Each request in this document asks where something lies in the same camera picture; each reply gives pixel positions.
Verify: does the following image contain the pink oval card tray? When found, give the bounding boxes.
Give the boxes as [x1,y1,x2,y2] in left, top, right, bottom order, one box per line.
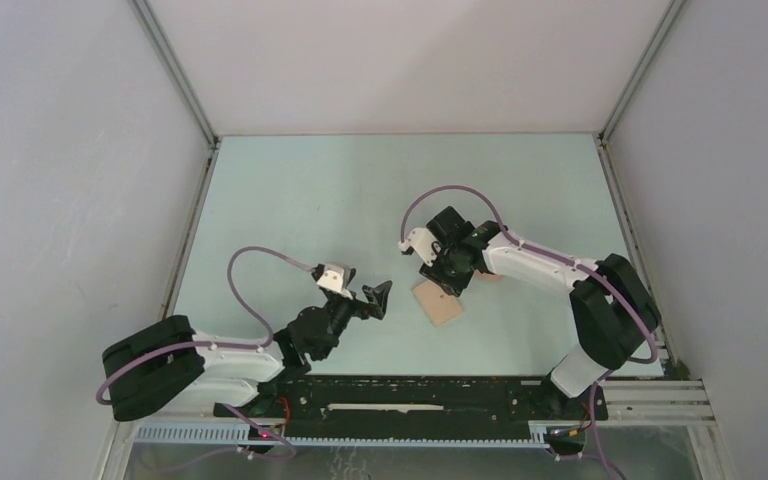
[474,271,503,282]

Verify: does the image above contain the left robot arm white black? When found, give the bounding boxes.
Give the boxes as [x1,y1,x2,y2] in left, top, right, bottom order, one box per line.
[96,264,393,422]

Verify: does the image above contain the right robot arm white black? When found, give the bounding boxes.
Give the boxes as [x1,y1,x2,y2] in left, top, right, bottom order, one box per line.
[400,206,666,418]

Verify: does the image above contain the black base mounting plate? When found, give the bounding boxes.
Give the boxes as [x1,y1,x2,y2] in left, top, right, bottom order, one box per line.
[237,375,608,440]

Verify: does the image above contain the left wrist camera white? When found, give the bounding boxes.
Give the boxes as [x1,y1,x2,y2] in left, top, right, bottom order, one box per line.
[312,263,356,298]

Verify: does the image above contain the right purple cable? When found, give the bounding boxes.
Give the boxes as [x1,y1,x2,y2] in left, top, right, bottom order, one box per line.
[399,184,660,480]

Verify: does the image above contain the purple cable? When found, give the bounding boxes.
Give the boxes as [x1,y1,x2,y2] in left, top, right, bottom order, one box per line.
[95,246,319,458]
[399,184,660,480]

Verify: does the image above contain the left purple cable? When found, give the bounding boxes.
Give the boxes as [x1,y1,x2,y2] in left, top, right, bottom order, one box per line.
[95,246,319,458]

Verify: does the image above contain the white cable duct strip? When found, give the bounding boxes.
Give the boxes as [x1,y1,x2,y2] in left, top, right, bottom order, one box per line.
[133,422,549,449]

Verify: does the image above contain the aluminium frame rail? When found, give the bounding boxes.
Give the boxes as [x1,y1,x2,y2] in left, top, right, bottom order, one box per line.
[126,0,221,150]

